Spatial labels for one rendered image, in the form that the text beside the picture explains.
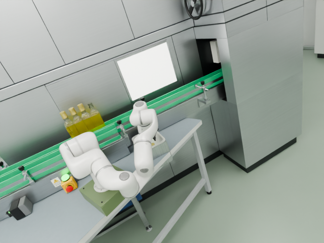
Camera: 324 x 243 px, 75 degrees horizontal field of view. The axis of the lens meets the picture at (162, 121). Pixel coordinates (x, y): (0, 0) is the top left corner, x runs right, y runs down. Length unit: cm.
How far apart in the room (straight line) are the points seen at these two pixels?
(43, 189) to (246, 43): 160
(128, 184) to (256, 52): 128
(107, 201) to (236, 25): 129
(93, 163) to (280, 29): 155
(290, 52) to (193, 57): 74
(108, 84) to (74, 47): 31
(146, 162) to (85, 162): 26
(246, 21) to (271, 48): 32
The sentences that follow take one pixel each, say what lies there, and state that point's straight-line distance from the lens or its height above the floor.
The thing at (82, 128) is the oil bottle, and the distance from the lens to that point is 146.
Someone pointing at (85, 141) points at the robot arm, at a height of 111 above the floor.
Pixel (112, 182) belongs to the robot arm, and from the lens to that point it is 89.
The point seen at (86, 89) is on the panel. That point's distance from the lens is 155.
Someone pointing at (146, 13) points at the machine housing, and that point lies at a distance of 165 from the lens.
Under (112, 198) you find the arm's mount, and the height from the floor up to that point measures 81.
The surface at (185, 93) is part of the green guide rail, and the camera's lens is 161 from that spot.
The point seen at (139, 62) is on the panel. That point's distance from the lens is 160.
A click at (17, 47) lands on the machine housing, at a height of 158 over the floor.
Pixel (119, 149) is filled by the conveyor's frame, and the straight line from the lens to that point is 142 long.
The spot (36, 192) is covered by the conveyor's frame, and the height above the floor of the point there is 82.
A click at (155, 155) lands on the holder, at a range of 132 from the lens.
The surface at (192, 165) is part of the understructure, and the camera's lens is 218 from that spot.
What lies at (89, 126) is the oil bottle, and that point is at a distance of 146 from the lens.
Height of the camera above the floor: 153
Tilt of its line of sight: 27 degrees down
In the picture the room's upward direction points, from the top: 19 degrees counter-clockwise
